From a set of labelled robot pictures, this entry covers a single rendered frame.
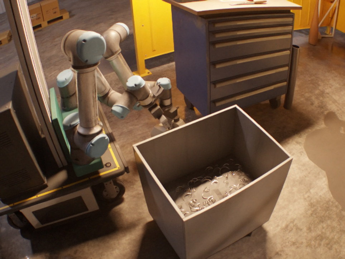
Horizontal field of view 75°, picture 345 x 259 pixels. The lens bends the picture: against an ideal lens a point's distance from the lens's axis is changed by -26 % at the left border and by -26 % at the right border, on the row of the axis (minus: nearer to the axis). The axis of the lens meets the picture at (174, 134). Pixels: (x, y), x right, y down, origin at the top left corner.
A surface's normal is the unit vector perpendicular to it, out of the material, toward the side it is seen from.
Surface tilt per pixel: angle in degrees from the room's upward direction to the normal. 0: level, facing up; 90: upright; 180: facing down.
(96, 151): 97
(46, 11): 90
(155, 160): 90
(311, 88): 0
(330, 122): 0
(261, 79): 90
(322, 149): 0
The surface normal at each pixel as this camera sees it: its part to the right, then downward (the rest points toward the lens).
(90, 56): 0.76, 0.28
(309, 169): -0.06, -0.75
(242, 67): 0.42, 0.58
